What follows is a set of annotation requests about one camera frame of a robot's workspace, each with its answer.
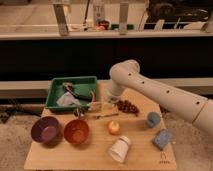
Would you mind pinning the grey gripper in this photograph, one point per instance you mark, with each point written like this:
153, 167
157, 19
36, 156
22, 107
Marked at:
97, 106

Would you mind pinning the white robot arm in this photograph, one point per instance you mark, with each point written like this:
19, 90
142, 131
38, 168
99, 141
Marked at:
193, 108

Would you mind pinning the red bowl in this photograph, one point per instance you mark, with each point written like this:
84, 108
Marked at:
76, 132

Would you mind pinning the purple bowl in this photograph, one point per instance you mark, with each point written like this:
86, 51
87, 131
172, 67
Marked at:
46, 130

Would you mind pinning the metal fork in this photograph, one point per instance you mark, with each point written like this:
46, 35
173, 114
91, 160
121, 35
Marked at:
102, 116

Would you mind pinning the orange yellow fruit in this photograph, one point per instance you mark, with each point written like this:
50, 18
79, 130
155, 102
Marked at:
113, 127

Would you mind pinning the bunch of dark grapes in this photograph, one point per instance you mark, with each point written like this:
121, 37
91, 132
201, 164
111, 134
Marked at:
127, 107

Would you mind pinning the light blue cloth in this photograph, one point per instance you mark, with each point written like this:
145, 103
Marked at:
67, 99

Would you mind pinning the green plastic tray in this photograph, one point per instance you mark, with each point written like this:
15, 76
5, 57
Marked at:
84, 85

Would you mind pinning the grey tool in tray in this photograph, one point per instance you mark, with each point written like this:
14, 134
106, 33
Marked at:
70, 88

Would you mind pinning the wooden board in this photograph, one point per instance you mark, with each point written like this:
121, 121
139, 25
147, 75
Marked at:
94, 154

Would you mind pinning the white plastic cup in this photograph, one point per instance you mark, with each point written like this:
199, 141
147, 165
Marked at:
119, 149

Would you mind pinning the blue cup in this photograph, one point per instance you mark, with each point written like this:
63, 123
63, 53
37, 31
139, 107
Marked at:
153, 119

